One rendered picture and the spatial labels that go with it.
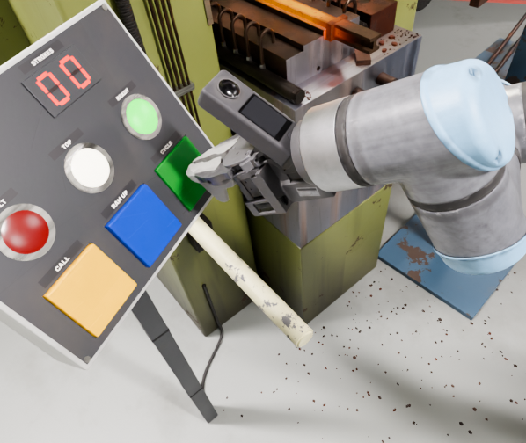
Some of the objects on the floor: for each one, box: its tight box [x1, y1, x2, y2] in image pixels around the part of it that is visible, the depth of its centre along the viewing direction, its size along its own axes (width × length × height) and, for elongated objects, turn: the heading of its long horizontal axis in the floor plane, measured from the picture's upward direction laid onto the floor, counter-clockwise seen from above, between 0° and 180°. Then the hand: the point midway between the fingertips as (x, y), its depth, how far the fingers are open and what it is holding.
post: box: [131, 290, 218, 424], centre depth 94 cm, size 4×4×108 cm
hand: (191, 166), depth 57 cm, fingers closed
